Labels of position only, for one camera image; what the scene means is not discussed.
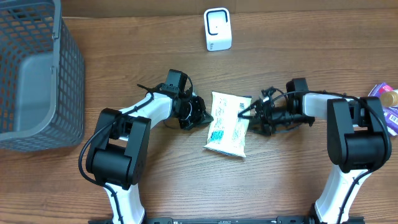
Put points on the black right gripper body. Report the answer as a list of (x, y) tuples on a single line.
[(274, 117)]

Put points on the yellow snack bag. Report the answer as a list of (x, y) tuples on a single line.
[(227, 131)]

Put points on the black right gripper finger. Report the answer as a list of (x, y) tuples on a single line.
[(253, 125), (246, 113)]

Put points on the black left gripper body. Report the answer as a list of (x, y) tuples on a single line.
[(191, 114)]

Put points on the purple red snack pack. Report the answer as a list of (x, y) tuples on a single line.
[(390, 113)]

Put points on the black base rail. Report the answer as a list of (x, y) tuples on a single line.
[(227, 220)]

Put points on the grey plastic shopping basket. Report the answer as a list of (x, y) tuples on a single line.
[(42, 78)]

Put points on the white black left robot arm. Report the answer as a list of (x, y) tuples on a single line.
[(114, 157)]

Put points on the white tube gold cap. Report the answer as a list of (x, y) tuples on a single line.
[(389, 99)]

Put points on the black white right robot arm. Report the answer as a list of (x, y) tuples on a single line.
[(357, 138)]

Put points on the white barcode scanner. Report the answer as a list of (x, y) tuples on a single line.
[(218, 31)]

